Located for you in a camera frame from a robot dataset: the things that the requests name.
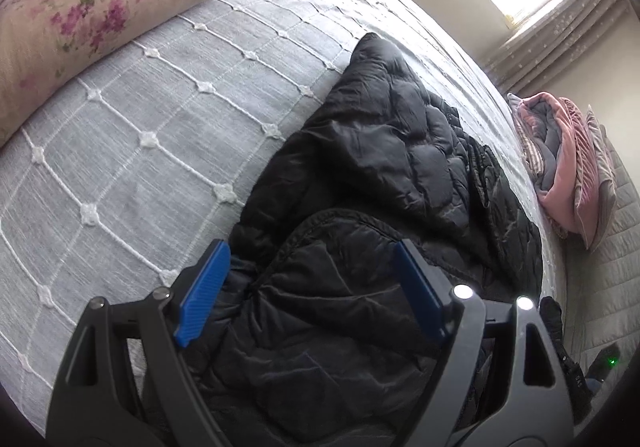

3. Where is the grey pillow with pink trim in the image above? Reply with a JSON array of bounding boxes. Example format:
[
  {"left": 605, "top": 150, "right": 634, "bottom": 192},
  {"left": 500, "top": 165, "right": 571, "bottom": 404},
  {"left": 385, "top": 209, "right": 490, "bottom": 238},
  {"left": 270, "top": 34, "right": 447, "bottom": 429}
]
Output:
[{"left": 584, "top": 107, "right": 621, "bottom": 248}]

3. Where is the folded pink blanket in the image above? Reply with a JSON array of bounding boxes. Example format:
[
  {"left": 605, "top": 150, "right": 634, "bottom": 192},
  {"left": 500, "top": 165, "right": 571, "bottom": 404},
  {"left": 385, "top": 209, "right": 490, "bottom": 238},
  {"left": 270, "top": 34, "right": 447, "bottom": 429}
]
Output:
[{"left": 517, "top": 92, "right": 593, "bottom": 239}]

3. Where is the striped pink sheet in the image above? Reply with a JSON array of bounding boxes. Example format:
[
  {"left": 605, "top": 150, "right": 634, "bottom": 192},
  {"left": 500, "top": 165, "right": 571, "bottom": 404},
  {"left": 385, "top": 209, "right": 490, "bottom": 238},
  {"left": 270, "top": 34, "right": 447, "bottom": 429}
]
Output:
[{"left": 506, "top": 93, "right": 546, "bottom": 178}]

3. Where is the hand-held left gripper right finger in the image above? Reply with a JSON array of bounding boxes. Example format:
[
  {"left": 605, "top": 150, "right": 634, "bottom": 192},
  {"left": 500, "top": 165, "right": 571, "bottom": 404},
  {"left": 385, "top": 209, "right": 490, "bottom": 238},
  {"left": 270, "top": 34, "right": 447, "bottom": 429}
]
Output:
[{"left": 392, "top": 239, "right": 577, "bottom": 447}]

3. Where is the black puffer jacket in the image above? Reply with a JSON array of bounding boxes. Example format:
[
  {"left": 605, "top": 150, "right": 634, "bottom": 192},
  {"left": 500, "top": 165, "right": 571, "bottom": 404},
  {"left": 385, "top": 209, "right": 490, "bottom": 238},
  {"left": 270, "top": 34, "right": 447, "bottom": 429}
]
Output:
[{"left": 135, "top": 32, "right": 546, "bottom": 447}]

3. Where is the grey quilted headboard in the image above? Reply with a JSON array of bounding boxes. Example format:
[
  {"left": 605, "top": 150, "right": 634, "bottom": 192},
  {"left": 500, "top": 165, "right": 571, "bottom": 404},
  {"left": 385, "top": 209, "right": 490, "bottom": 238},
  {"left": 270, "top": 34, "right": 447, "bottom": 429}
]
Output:
[{"left": 565, "top": 127, "right": 640, "bottom": 378}]

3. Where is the pink ribbed velvet pillow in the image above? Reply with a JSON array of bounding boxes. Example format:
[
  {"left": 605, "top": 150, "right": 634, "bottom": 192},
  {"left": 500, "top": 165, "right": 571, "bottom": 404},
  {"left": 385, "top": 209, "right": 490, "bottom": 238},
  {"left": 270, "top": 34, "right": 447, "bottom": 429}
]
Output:
[{"left": 557, "top": 97, "right": 615, "bottom": 249}]

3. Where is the star patterned curtain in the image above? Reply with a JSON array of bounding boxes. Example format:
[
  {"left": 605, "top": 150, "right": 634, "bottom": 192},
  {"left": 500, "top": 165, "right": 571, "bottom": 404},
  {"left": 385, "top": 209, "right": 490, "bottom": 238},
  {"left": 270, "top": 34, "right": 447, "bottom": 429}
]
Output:
[{"left": 480, "top": 0, "right": 632, "bottom": 100}]

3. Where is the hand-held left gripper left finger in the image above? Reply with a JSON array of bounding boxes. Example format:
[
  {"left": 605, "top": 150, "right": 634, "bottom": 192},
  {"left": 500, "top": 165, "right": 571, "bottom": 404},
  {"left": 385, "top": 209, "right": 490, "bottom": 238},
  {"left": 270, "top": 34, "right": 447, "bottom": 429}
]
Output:
[{"left": 45, "top": 239, "right": 237, "bottom": 447}]

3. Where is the grey checked bedspread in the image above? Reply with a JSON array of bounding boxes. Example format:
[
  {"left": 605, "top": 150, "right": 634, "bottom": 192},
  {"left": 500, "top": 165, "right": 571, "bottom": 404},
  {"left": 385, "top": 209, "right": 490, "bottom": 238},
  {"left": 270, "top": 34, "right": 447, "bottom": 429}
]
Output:
[{"left": 0, "top": 0, "right": 568, "bottom": 428}]

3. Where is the floral pink quilt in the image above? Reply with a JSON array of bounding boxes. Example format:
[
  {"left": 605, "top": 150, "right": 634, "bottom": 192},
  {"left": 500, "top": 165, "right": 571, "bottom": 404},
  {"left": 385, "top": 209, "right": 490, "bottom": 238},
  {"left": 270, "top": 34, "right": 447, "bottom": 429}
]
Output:
[{"left": 0, "top": 0, "right": 246, "bottom": 148}]

